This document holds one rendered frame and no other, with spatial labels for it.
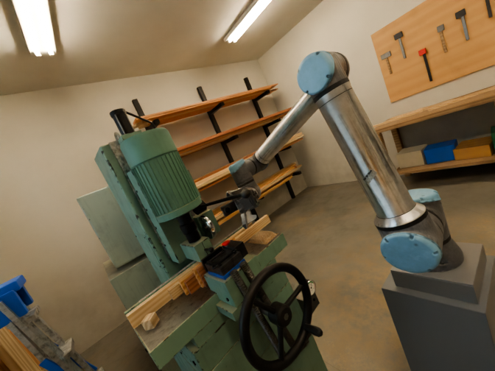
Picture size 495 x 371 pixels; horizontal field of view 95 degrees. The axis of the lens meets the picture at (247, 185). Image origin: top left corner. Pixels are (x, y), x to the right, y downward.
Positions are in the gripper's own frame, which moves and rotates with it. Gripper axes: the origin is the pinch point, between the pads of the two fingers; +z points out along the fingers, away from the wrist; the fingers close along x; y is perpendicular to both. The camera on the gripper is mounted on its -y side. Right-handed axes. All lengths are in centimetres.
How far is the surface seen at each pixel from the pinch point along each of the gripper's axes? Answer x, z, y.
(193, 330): 23.3, 22.4, -21.6
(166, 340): 19.5, 28.1, -25.9
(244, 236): 14.6, -17.1, -7.0
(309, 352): 69, -8, -3
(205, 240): 4.7, 0.8, -15.4
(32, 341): 11, 8, -106
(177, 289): 14.9, 9.3, -29.5
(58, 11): -175, -78, -71
